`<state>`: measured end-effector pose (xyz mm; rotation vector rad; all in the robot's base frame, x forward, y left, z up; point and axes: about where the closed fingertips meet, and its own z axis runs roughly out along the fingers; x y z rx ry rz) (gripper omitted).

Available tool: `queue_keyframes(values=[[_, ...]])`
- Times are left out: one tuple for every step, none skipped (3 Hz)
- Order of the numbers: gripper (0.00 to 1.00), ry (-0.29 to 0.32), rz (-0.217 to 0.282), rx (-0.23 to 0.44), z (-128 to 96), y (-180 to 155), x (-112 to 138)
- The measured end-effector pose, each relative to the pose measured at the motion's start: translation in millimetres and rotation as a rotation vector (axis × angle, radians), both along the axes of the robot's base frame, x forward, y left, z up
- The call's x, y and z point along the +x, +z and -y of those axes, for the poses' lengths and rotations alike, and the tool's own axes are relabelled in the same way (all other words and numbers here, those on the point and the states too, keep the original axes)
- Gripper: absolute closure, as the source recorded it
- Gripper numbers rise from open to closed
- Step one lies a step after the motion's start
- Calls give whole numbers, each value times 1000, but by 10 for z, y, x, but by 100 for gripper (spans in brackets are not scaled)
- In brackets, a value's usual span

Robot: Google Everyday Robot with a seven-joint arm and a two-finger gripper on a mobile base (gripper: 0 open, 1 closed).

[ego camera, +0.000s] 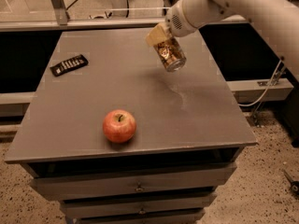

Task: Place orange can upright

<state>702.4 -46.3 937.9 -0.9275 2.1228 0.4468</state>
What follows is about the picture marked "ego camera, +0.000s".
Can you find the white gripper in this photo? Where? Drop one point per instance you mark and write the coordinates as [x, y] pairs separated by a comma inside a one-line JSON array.
[[177, 20]]

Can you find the orange soda can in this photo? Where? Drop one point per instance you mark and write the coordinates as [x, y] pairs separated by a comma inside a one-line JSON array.
[[170, 54]]

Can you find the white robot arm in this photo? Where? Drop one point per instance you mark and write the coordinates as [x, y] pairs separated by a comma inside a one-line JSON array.
[[276, 21]]

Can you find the black remote control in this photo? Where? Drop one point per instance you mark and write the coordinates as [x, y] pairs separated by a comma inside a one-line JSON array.
[[69, 65]]

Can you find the red apple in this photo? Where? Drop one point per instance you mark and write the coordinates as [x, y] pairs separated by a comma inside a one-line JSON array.
[[119, 126]]

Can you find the grey drawer cabinet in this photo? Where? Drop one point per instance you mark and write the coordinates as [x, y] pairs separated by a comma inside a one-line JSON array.
[[185, 118]]

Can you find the middle grey drawer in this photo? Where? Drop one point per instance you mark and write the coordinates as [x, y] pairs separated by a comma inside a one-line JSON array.
[[140, 206]]

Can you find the grey drawer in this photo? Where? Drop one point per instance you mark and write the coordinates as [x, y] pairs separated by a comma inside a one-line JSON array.
[[140, 206], [122, 183], [187, 216]]

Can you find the top grey drawer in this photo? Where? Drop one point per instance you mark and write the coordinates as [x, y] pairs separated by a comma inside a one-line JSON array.
[[122, 183]]

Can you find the bottom grey drawer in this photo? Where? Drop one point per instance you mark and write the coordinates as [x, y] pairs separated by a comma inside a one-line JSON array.
[[187, 216]]

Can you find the black caster wheel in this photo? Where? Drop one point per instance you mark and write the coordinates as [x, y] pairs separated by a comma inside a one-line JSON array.
[[294, 184]]

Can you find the metal railing frame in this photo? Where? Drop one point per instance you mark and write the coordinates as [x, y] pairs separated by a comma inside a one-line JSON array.
[[37, 12]]

